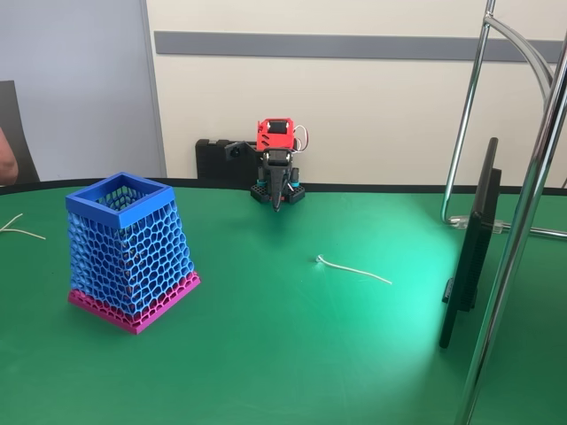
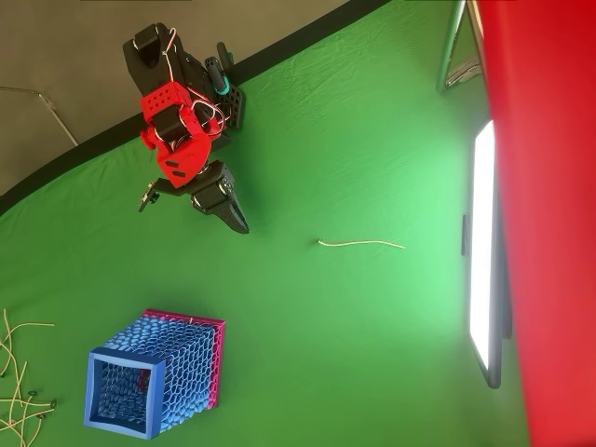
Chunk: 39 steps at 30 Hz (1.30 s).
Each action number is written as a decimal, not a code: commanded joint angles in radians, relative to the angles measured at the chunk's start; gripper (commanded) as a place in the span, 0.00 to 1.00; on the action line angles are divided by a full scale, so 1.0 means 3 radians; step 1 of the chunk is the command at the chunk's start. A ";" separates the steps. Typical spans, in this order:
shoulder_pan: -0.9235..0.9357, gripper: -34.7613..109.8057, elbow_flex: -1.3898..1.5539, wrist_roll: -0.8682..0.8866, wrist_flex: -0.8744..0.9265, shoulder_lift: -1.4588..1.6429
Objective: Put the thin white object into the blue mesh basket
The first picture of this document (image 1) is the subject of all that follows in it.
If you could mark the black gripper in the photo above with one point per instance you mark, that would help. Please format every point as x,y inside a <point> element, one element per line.
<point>276,170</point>

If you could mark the person's bare forearm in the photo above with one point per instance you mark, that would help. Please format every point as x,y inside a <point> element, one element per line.
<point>6,164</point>

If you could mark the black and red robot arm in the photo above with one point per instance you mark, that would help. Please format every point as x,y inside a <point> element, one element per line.
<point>266,139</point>

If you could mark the blue and pink lattice basket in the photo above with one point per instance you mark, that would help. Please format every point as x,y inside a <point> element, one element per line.
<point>133,248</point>

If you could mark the black plastic carry case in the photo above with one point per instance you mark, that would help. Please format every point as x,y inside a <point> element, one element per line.
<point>212,159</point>

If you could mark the green table cloth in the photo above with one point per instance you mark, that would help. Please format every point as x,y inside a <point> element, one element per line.
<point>266,354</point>

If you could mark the black monitor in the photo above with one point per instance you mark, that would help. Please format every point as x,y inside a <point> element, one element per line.
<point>474,257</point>

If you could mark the chrome tube stand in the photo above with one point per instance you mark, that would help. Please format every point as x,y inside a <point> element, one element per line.
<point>509,274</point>

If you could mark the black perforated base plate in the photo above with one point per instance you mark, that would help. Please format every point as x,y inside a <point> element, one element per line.
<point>297,193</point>

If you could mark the grey wall rail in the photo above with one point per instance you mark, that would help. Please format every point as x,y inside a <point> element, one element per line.
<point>354,46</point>

